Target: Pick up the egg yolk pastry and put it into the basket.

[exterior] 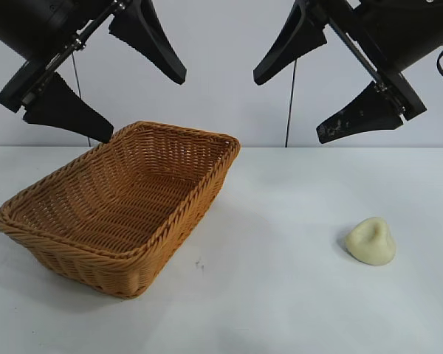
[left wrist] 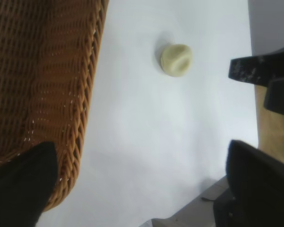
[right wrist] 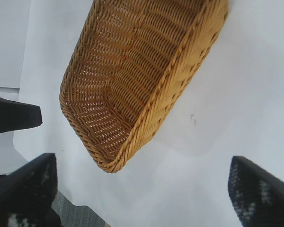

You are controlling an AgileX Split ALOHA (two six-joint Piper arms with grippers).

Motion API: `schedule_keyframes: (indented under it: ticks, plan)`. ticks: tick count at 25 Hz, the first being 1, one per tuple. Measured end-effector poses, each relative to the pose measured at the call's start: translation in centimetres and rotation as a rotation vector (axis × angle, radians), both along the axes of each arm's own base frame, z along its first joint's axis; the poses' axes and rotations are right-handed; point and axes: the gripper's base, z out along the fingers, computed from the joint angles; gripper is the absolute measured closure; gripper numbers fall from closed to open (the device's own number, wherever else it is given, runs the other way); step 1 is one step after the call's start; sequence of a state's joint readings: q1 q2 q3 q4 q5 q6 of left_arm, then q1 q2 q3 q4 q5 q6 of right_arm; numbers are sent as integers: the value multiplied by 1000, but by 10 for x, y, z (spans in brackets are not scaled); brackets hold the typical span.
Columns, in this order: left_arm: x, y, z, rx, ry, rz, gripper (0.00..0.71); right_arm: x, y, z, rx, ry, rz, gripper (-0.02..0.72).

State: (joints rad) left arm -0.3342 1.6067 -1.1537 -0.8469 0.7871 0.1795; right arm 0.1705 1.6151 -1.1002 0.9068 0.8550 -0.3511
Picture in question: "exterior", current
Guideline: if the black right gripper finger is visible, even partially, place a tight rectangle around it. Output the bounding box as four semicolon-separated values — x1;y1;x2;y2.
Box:
253;0;328;86
316;80;403;145

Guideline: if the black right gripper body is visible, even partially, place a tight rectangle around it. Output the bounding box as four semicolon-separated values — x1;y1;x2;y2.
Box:
319;0;443;121

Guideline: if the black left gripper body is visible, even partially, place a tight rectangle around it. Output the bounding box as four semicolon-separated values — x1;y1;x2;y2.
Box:
0;0;134;114

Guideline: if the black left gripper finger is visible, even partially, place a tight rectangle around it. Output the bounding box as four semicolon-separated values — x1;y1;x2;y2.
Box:
109;0;188;85
21;72;114;144

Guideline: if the brown woven wicker basket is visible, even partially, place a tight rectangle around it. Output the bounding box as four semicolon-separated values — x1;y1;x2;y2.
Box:
0;120;241;299

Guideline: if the pale yellow egg yolk pastry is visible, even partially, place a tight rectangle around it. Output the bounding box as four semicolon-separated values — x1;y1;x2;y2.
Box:
343;216;396;266

